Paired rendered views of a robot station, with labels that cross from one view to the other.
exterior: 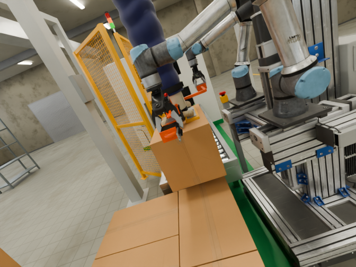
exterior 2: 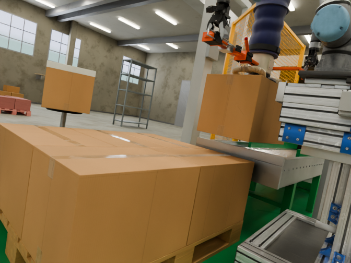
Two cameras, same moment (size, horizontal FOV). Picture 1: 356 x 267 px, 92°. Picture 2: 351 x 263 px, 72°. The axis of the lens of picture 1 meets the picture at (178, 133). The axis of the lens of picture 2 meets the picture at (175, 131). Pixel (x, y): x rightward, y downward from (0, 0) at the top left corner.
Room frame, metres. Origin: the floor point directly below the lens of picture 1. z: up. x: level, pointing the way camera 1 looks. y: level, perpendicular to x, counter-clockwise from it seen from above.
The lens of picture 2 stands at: (-0.48, -0.65, 0.77)
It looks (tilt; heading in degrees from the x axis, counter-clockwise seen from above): 4 degrees down; 34
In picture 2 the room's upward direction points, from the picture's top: 10 degrees clockwise
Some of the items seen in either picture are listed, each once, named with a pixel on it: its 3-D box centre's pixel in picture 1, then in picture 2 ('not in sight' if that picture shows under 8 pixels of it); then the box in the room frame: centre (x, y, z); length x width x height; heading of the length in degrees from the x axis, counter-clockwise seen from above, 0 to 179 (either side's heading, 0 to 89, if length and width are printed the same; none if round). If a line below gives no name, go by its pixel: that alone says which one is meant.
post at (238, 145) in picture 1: (235, 136); (326, 175); (1.75, -0.59, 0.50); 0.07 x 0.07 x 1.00; 83
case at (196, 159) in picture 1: (187, 142); (247, 111); (1.29, -0.04, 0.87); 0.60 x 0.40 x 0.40; 172
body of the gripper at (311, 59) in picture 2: (196, 71); (312, 57); (1.53, -0.35, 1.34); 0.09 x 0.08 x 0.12; 172
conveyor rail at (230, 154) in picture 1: (211, 125); (318, 165); (2.36, -0.50, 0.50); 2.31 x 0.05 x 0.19; 173
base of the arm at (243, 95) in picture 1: (244, 91); not in sight; (1.26, -0.59, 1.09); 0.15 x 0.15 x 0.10
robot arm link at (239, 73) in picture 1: (240, 76); not in sight; (1.26, -0.60, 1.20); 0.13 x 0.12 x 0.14; 152
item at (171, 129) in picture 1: (169, 131); (212, 38); (0.71, 0.03, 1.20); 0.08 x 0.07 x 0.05; 172
